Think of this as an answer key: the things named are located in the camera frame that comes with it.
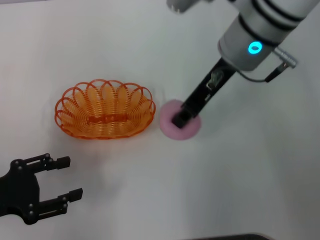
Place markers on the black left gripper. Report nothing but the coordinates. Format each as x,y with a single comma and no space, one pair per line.
20,190

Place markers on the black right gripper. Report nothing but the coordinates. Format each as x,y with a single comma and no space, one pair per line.
200,100

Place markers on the pink plush peach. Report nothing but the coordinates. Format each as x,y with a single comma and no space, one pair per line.
167,125

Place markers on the dark robot torso edge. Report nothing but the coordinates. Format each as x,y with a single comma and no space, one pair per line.
235,237

